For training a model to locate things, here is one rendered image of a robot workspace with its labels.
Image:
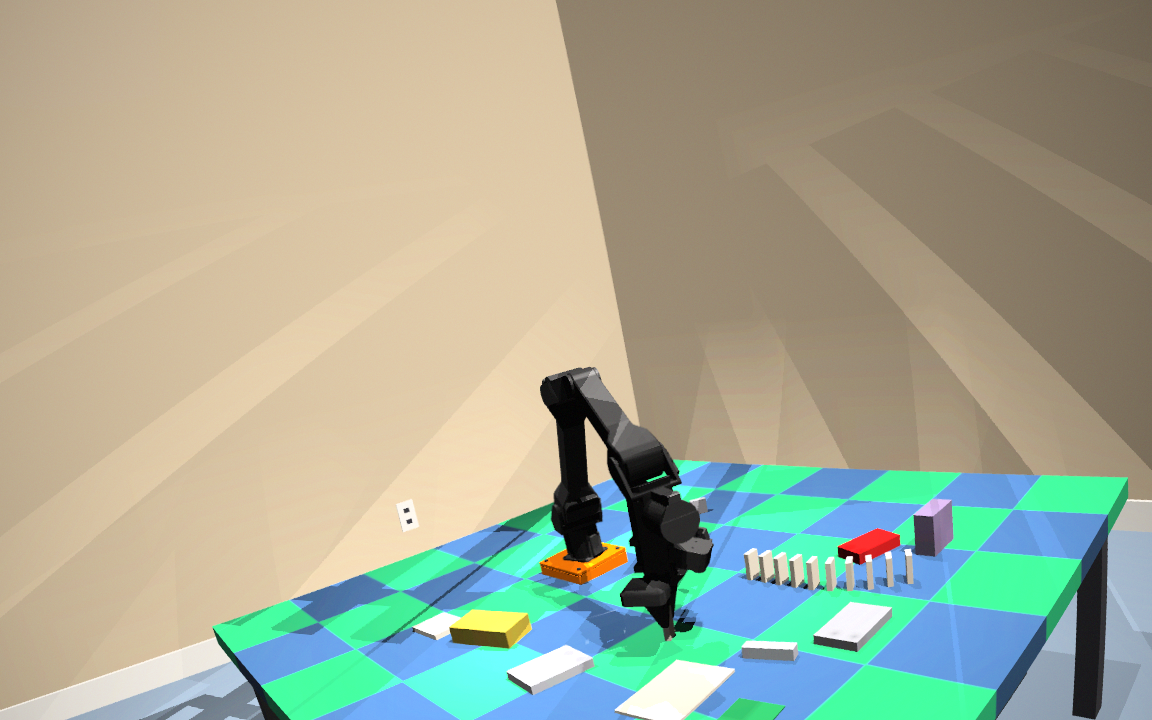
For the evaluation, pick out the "yellow rectangular block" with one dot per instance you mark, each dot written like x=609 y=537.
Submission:
x=496 y=629

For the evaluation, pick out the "red rectangular block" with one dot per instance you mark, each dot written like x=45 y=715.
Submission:
x=875 y=543

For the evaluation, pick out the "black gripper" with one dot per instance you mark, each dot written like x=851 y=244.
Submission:
x=656 y=590

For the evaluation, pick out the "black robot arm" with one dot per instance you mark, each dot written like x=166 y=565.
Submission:
x=634 y=456

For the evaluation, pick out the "purple rectangular block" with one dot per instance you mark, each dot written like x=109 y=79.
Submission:
x=933 y=527

